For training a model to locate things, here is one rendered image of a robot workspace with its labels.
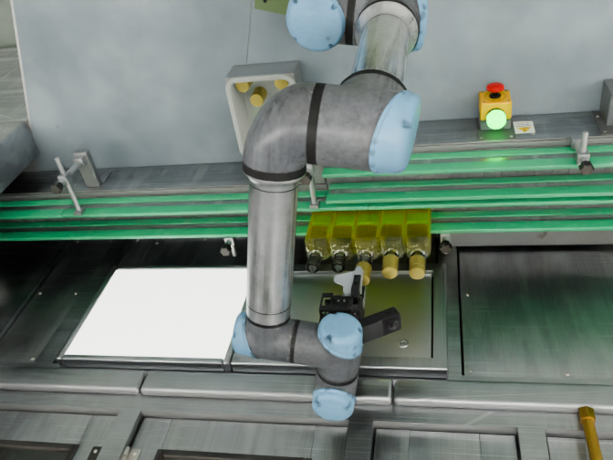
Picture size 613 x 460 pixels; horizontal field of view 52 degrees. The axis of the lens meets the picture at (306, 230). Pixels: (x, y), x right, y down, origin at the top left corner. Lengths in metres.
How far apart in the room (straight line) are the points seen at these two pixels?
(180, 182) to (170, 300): 0.33
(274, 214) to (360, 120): 0.20
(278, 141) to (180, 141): 0.93
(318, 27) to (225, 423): 0.82
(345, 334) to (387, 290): 0.50
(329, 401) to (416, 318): 0.41
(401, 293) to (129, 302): 0.69
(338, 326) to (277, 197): 0.26
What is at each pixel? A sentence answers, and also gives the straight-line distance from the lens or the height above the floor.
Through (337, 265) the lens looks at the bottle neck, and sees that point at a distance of 1.43.
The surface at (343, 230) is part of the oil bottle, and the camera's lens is 1.47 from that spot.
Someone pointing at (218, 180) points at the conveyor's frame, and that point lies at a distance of 1.70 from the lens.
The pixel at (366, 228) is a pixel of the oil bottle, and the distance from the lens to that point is 1.47.
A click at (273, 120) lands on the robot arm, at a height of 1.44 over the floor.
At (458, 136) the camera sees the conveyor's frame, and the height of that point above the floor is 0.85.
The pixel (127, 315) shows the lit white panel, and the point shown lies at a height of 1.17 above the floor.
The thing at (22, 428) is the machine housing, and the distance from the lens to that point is 1.58.
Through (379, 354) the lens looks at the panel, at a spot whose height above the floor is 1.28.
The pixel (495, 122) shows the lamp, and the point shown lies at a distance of 1.52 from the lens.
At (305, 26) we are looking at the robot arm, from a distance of 1.25.
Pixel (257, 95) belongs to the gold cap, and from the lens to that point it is 1.58.
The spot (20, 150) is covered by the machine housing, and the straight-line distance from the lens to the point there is 1.94.
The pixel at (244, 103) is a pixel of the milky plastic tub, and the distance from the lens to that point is 1.64.
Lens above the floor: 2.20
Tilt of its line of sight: 52 degrees down
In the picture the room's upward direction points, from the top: 165 degrees counter-clockwise
